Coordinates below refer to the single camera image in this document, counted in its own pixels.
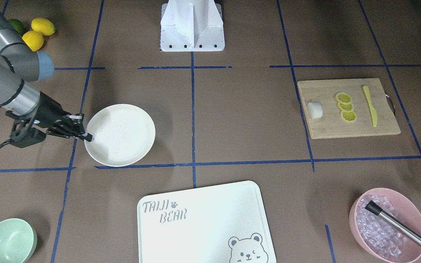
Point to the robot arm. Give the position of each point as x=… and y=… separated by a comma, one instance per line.
x=19, y=67

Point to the lemon slice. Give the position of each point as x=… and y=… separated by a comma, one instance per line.
x=348, y=117
x=343, y=98
x=349, y=107

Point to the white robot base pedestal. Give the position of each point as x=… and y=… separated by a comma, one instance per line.
x=191, y=26

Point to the pink bowl with ice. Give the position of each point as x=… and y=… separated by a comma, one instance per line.
x=378, y=237

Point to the round white plate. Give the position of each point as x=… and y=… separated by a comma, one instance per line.
x=122, y=134

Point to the metal scoop black handle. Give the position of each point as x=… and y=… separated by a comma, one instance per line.
x=375, y=209

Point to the white bear tray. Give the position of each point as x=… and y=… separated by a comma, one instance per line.
x=224, y=223

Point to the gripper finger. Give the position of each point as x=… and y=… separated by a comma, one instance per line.
x=76, y=120
x=81, y=134

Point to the green lime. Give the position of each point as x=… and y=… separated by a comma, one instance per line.
x=18, y=26

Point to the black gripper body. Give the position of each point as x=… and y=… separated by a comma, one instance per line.
x=48, y=111

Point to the mint green bowl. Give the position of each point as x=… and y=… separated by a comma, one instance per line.
x=18, y=241

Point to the bamboo cutting board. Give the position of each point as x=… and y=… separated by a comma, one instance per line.
x=331, y=125

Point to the yellow plastic knife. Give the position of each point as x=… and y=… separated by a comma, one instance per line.
x=372, y=110

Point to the yellow lemon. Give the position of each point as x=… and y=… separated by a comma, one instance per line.
x=43, y=25
x=34, y=40

